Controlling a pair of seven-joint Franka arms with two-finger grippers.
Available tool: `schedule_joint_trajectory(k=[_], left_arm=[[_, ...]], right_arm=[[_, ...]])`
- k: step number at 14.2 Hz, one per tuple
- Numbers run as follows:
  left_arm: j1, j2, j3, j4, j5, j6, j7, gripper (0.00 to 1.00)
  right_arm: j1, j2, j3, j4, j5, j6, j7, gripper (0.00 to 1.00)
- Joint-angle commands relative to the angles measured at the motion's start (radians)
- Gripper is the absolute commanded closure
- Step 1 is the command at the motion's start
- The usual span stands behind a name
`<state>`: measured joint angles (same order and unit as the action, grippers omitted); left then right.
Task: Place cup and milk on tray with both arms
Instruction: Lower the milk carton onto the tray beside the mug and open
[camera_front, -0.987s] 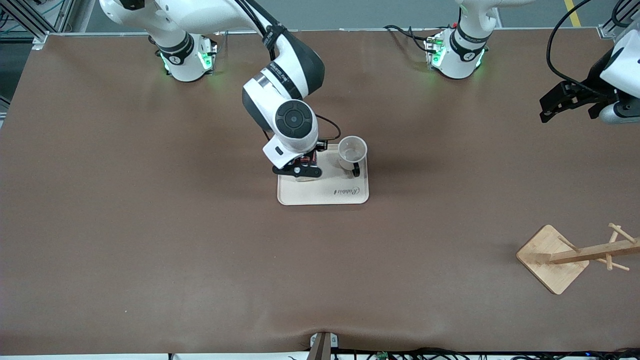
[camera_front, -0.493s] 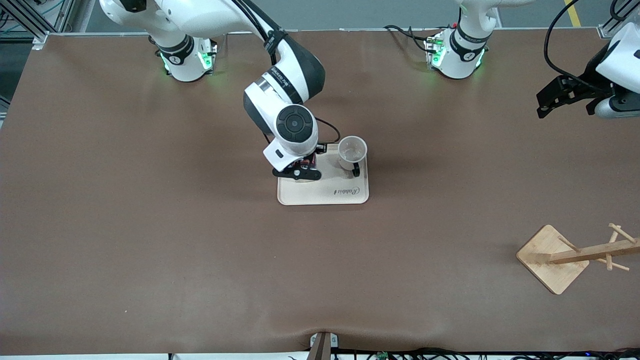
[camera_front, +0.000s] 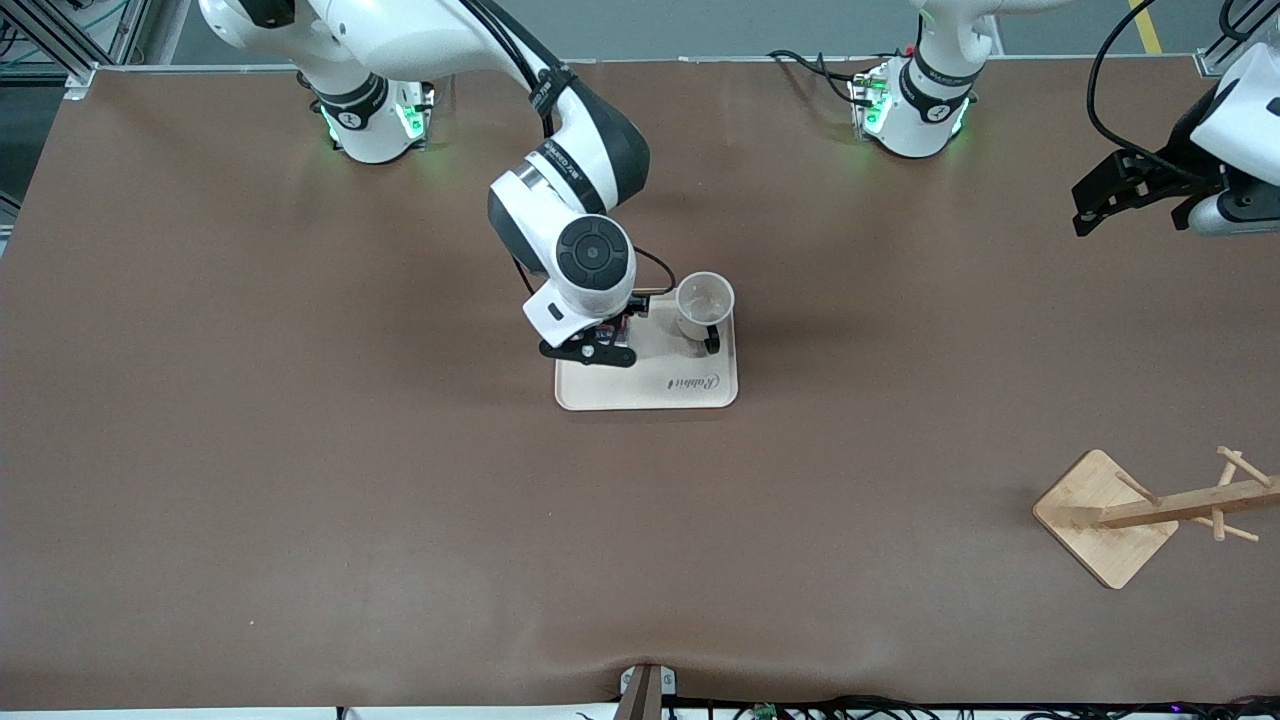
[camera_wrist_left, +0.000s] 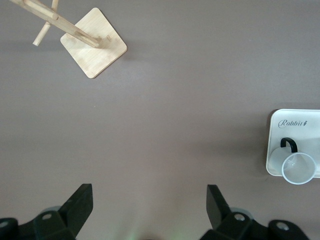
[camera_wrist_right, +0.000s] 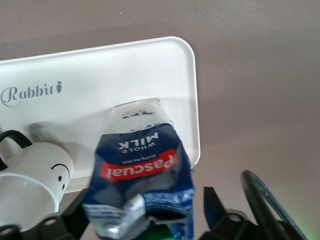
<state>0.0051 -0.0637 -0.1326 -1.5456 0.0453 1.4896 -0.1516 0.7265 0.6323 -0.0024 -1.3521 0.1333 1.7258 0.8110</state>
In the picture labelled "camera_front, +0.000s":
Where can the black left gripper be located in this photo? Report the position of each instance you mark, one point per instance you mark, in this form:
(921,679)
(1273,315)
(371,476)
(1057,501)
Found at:
(1178,152)

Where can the cream tray with rabbit print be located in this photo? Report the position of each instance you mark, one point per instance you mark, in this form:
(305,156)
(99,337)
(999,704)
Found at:
(650,385)

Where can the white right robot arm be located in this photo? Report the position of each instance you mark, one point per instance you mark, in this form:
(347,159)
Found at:
(580,170)

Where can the wooden mug stand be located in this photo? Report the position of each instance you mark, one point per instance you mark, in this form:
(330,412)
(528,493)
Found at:
(1100,530)

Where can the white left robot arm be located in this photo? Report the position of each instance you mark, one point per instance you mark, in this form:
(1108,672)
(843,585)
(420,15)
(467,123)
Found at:
(930,100)

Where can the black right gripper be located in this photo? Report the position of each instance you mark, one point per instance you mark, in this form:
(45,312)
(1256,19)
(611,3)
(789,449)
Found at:
(641,304)

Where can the metal table edge bracket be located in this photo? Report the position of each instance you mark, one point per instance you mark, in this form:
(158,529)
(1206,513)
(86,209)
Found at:
(645,695)

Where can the small green circuit board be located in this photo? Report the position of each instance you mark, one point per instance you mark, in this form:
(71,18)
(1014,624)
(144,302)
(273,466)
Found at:
(766,712)

